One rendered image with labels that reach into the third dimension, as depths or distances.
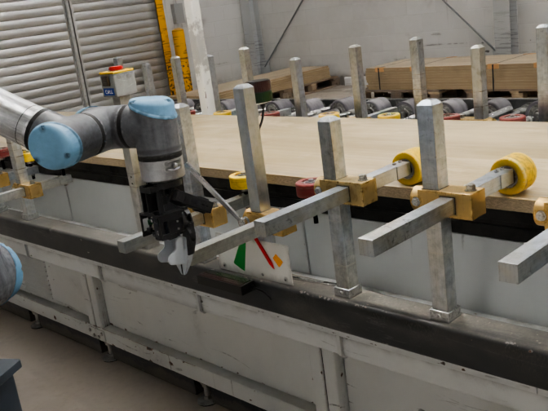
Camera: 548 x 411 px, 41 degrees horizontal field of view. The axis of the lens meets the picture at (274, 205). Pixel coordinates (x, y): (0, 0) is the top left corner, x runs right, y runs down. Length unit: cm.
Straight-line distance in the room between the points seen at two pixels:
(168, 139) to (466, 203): 59
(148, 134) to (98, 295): 166
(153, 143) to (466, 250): 72
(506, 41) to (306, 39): 337
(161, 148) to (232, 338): 112
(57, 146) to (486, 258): 92
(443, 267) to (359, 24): 931
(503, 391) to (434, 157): 48
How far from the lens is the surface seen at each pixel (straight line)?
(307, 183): 184
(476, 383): 158
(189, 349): 271
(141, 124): 148
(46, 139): 144
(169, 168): 149
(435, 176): 141
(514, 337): 145
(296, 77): 310
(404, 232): 127
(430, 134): 139
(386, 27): 1040
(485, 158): 193
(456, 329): 148
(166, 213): 152
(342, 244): 161
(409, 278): 182
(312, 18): 1123
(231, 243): 166
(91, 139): 147
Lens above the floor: 135
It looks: 16 degrees down
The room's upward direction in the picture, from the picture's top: 8 degrees counter-clockwise
